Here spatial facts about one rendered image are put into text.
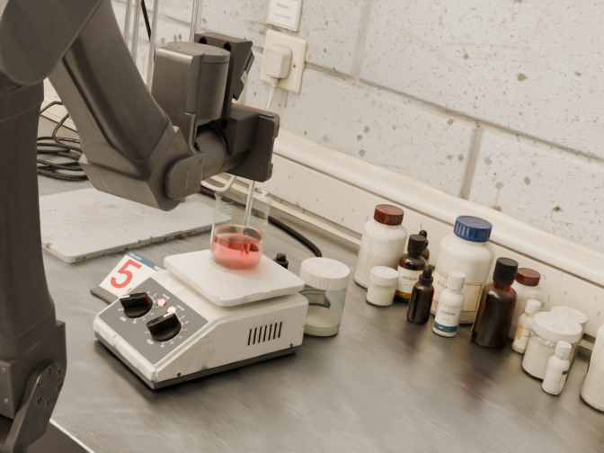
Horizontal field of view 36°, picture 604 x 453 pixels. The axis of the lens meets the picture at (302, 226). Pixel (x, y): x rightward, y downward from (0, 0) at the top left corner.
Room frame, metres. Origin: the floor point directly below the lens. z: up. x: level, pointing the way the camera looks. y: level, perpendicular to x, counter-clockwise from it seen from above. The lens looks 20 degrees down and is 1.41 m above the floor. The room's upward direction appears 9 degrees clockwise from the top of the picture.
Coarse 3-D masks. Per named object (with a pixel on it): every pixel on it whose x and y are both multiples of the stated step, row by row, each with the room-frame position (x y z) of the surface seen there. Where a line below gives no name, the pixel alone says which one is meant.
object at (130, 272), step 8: (128, 256) 1.07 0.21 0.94; (120, 264) 1.06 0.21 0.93; (128, 264) 1.06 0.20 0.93; (136, 264) 1.05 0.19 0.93; (144, 264) 1.05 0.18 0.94; (112, 272) 1.05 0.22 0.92; (120, 272) 1.05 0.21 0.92; (128, 272) 1.05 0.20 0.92; (136, 272) 1.04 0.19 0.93; (144, 272) 1.04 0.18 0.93; (152, 272) 1.04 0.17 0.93; (112, 280) 1.04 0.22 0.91; (120, 280) 1.04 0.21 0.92; (128, 280) 1.04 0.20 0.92; (136, 280) 1.03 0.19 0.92; (120, 288) 1.03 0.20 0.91; (128, 288) 1.03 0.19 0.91
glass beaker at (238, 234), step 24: (216, 192) 0.98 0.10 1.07; (240, 192) 1.01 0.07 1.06; (264, 192) 1.01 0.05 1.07; (216, 216) 0.97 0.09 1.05; (240, 216) 0.95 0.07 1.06; (264, 216) 0.97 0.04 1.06; (216, 240) 0.96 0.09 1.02; (240, 240) 0.95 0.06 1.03; (264, 240) 0.98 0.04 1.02; (216, 264) 0.96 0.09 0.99; (240, 264) 0.95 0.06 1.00
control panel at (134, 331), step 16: (144, 288) 0.94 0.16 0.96; (160, 288) 0.93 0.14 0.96; (176, 304) 0.91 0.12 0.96; (112, 320) 0.90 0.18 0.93; (128, 320) 0.90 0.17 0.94; (144, 320) 0.89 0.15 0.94; (192, 320) 0.88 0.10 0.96; (128, 336) 0.87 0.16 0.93; (144, 336) 0.87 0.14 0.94; (176, 336) 0.86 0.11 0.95; (144, 352) 0.85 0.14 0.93; (160, 352) 0.84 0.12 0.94
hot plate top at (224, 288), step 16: (176, 256) 0.97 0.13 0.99; (192, 256) 0.98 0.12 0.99; (208, 256) 0.99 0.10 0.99; (176, 272) 0.94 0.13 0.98; (192, 272) 0.94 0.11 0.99; (208, 272) 0.94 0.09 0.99; (224, 272) 0.95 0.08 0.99; (256, 272) 0.96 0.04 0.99; (272, 272) 0.97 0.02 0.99; (288, 272) 0.98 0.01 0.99; (208, 288) 0.90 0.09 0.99; (224, 288) 0.91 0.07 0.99; (240, 288) 0.92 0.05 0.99; (256, 288) 0.92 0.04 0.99; (272, 288) 0.93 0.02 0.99; (288, 288) 0.94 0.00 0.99; (224, 304) 0.88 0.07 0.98
